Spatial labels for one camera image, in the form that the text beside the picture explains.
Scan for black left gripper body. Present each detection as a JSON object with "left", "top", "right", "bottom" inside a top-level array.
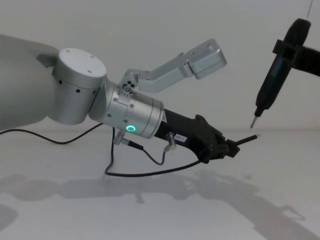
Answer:
[{"left": 153, "top": 107, "right": 210, "bottom": 165}]

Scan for thin dark cable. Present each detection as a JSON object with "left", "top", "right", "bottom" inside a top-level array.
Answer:
[{"left": 0, "top": 123, "right": 263, "bottom": 177}]

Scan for black electric screwdriver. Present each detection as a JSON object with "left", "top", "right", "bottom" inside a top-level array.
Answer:
[{"left": 249, "top": 18, "right": 313, "bottom": 130}]

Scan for white table cloth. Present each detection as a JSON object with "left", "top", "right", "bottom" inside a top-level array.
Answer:
[{"left": 0, "top": 126, "right": 320, "bottom": 240}]

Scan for thin gripper cable silver plugs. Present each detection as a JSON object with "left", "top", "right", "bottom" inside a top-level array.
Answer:
[{"left": 113, "top": 131, "right": 178, "bottom": 166}]

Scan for black tool holder bracket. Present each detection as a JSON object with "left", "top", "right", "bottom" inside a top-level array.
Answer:
[{"left": 272, "top": 39, "right": 320, "bottom": 75}]

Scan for thin grey hanging cord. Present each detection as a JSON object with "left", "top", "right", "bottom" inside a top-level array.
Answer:
[{"left": 306, "top": 0, "right": 314, "bottom": 20}]

